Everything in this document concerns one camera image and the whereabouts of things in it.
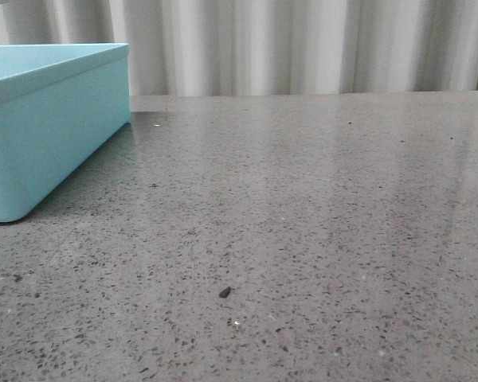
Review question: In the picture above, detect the light blue storage box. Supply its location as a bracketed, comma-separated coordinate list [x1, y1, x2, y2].
[0, 43, 130, 223]

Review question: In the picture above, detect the grey pleated curtain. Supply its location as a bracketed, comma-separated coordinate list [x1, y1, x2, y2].
[0, 1, 478, 96]

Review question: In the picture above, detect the small black debris piece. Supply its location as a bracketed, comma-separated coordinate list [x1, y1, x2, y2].
[219, 286, 232, 298]

